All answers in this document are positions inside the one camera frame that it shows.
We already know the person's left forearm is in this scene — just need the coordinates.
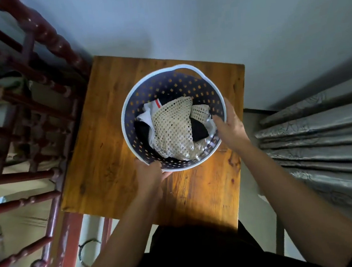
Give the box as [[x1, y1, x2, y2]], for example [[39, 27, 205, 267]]
[[65, 187, 171, 267]]

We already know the dark furniture leg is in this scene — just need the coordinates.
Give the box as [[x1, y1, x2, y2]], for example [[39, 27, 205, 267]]
[[272, 215, 288, 256]]

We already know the cream mesh garment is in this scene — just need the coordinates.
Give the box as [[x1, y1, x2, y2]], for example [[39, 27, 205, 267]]
[[149, 94, 216, 164]]

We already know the person's black clothing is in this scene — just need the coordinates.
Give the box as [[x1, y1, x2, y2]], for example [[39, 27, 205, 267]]
[[112, 207, 352, 267]]

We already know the person's right hand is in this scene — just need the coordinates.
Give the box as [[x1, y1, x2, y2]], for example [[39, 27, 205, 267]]
[[211, 95, 252, 154]]

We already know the person's left hand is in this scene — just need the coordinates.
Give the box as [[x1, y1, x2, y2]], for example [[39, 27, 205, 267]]
[[133, 156, 175, 201]]

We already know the beige bedding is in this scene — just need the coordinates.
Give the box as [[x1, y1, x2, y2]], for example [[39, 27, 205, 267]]
[[0, 159, 71, 267]]

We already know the white-rimmed perforated plastic basket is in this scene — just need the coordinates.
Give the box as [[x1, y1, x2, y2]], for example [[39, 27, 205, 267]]
[[116, 60, 232, 176]]

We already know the grey patterned curtain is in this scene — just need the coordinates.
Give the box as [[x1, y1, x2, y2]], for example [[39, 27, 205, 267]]
[[248, 71, 352, 256]]

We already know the white cloth with red stripe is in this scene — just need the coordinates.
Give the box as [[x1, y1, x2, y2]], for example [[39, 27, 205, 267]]
[[135, 98, 167, 148]]

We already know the dark cable loop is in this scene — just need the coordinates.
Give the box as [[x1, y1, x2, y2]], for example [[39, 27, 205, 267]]
[[77, 237, 104, 267]]

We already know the person's right forearm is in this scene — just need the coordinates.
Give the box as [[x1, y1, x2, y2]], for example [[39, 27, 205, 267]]
[[237, 131, 352, 267]]

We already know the red turned wooden frame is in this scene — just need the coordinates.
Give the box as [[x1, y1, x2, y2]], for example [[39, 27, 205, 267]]
[[0, 0, 118, 267]]

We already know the wooden table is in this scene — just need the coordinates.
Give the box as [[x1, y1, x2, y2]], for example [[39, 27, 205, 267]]
[[47, 42, 261, 248]]

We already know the black cloth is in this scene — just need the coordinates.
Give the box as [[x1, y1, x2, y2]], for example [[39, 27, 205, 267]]
[[133, 114, 211, 161]]

